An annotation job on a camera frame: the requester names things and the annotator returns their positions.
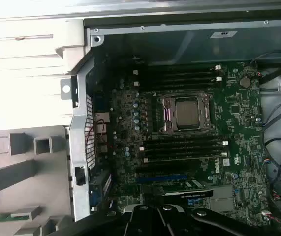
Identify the black expansion slot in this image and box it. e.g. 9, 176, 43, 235
135, 166, 201, 176

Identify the locking lever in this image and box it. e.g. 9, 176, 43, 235
159, 92, 214, 97
159, 130, 215, 135

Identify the CPU socket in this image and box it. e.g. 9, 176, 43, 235
151, 91, 219, 136

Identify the black graphics card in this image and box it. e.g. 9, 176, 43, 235
140, 180, 215, 205

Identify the green motherboard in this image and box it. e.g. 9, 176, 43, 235
93, 55, 273, 222

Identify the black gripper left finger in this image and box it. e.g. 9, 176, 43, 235
54, 204, 162, 236

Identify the blue expansion slot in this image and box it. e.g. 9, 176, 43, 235
137, 175, 188, 183

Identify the silver coin battery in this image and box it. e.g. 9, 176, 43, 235
238, 76, 251, 89

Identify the silver CPU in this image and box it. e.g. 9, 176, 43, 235
175, 97, 200, 130

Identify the metal socket cover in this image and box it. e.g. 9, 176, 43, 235
156, 94, 216, 133

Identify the green RAM stick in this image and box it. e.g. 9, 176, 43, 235
0, 214, 30, 224

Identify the black RAM slot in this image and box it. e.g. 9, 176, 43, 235
132, 70, 217, 76
140, 75, 223, 82
145, 139, 229, 146
140, 64, 223, 71
133, 81, 217, 88
142, 157, 226, 164
139, 145, 223, 152

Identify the black cable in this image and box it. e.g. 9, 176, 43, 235
250, 50, 281, 86

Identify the open black PC case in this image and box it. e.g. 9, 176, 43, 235
55, 14, 281, 236

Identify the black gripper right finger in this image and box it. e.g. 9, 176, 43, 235
157, 204, 281, 236

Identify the thin red wire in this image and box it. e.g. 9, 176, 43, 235
85, 119, 115, 149

